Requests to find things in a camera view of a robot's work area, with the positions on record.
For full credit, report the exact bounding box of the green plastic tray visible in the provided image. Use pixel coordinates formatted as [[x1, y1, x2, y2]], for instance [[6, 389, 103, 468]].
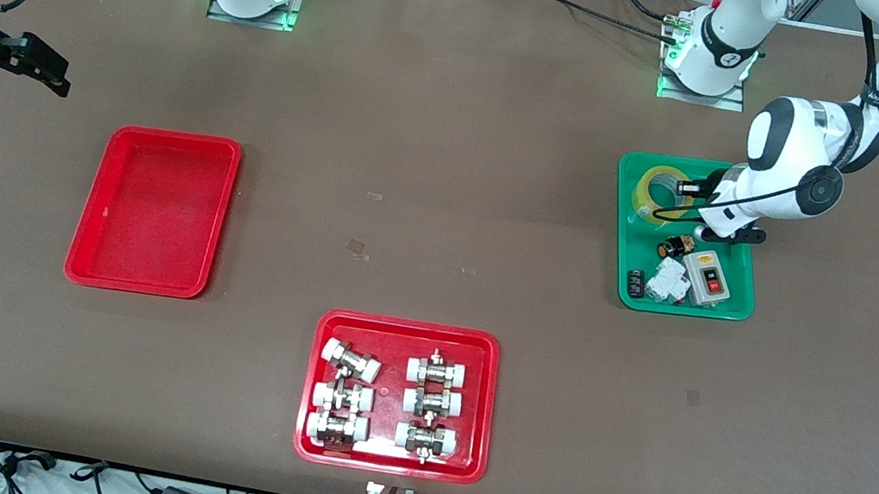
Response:
[[598, 147, 776, 328]]

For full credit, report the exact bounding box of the white circuit breaker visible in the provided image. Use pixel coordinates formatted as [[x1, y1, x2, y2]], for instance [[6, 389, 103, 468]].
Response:
[[643, 255, 695, 307]]

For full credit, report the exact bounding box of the yellow packing tape roll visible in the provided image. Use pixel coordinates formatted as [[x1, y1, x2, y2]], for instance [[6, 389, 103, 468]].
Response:
[[635, 163, 701, 231]]

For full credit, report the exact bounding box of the black table cable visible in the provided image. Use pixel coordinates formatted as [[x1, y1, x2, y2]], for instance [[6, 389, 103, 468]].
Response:
[[517, 0, 676, 43], [605, 0, 686, 27]]

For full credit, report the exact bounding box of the white capped metal pipe fitting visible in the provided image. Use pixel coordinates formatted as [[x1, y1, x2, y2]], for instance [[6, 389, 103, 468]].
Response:
[[404, 346, 472, 391], [400, 381, 467, 424], [390, 417, 461, 468], [318, 337, 385, 385], [310, 378, 376, 419], [303, 407, 371, 453]]

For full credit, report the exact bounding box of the black yellow round component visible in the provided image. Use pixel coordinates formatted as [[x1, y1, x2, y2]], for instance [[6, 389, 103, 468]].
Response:
[[656, 234, 698, 264]]

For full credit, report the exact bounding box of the grey push button switch box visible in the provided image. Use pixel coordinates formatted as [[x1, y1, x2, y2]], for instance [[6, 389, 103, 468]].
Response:
[[677, 247, 737, 311]]

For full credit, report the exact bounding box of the red plastic tray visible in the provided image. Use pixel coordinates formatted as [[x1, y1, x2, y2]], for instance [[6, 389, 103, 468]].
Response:
[[61, 117, 244, 307], [290, 305, 508, 488]]

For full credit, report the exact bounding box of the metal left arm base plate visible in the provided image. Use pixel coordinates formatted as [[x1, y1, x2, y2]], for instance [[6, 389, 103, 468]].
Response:
[[655, 7, 760, 113]]

